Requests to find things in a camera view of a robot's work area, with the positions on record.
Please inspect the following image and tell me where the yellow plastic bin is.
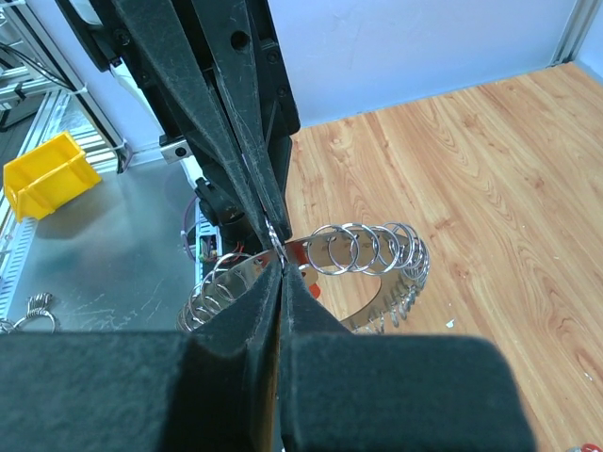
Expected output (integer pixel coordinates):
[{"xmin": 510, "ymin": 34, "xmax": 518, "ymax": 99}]
[{"xmin": 3, "ymin": 131, "xmax": 102, "ymax": 222}]

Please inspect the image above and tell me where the red key tag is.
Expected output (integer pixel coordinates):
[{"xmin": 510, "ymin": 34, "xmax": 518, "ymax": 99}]
[{"xmin": 299, "ymin": 264, "xmax": 321, "ymax": 299}]

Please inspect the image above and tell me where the large loose keyring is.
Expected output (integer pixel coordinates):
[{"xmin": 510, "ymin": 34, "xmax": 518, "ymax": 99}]
[{"xmin": 1, "ymin": 292, "xmax": 58, "ymax": 334}]

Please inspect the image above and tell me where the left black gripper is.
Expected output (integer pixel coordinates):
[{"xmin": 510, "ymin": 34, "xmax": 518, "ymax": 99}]
[{"xmin": 59, "ymin": 1, "xmax": 300, "ymax": 246}]

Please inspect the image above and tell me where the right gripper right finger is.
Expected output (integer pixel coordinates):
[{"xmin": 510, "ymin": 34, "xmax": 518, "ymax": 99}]
[{"xmin": 280, "ymin": 265, "xmax": 536, "ymax": 451}]

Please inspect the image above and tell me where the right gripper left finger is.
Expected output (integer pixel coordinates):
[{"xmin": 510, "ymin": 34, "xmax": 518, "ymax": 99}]
[{"xmin": 1, "ymin": 263, "xmax": 282, "ymax": 451}]

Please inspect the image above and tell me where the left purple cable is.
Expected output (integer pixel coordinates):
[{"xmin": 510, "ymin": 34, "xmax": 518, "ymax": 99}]
[{"xmin": 179, "ymin": 197, "xmax": 199, "ymax": 260}]

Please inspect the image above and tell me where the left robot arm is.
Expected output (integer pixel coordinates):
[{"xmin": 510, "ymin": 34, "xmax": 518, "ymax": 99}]
[{"xmin": 59, "ymin": 1, "xmax": 301, "ymax": 251}]

